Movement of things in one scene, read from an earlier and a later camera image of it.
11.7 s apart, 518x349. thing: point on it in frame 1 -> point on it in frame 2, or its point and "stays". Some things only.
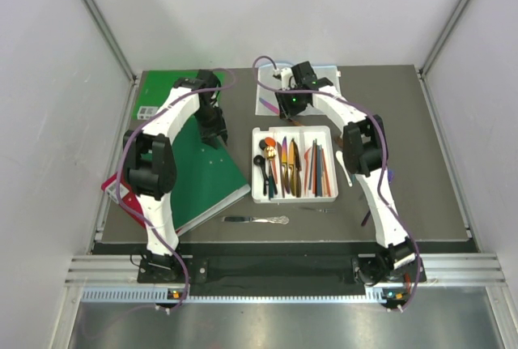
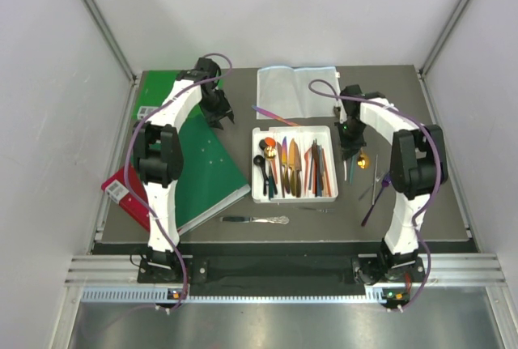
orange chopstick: (326, 172) stays
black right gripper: (286, 110) -> (349, 148)
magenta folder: (128, 199) stays
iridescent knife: (284, 163) stays
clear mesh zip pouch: (272, 74) stays
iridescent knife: (270, 106) -> (273, 116)
